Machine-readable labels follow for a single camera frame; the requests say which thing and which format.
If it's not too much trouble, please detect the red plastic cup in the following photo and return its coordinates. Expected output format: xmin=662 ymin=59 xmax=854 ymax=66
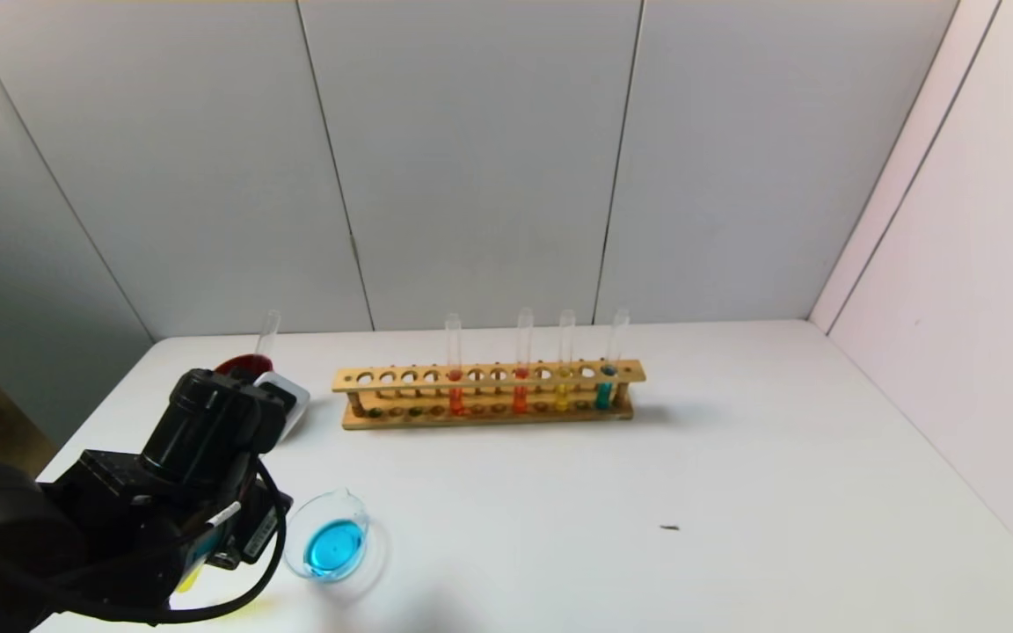
xmin=214 ymin=354 xmax=275 ymax=379

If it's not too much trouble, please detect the glass test tube yellow pigment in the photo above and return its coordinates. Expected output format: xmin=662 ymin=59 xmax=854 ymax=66
xmin=174 ymin=527 xmax=226 ymax=595
xmin=555 ymin=309 xmax=577 ymax=412

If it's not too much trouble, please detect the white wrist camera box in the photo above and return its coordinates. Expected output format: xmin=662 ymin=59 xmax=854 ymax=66
xmin=253 ymin=371 xmax=310 ymax=440

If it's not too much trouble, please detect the glass test tube blue pigment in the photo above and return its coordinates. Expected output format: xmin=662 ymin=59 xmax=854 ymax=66
xmin=256 ymin=309 xmax=282 ymax=360

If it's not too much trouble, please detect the glass test tube teal pigment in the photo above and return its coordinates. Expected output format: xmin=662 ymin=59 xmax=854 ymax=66
xmin=594 ymin=308 xmax=630 ymax=411

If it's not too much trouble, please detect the clear glass beaker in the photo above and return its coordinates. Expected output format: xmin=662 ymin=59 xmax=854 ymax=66
xmin=282 ymin=489 xmax=373 ymax=584

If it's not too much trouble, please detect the glass test tube orange pigment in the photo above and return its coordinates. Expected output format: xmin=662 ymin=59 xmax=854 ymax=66
xmin=512 ymin=308 xmax=535 ymax=414
xmin=445 ymin=313 xmax=465 ymax=416

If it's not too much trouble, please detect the wooden test tube rack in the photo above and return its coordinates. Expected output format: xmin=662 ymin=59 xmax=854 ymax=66
xmin=332 ymin=359 xmax=647 ymax=431

